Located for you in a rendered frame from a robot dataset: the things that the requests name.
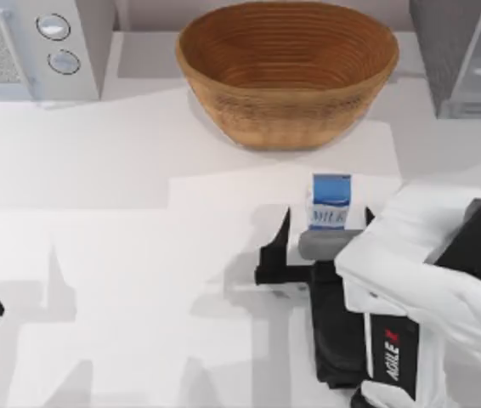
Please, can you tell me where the round silver microwave knob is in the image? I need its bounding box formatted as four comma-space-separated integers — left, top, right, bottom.
36, 12, 72, 42
47, 48, 82, 77

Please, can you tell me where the blue and white milk carton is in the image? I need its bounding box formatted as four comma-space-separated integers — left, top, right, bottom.
305, 173, 368, 233

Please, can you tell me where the pale microwave oven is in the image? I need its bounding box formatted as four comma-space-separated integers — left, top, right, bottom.
0, 0, 119, 110

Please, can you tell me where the brown woven basket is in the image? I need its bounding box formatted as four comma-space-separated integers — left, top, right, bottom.
175, 0, 400, 151

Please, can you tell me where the grey cabinet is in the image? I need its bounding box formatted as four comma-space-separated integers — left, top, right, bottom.
408, 0, 481, 121

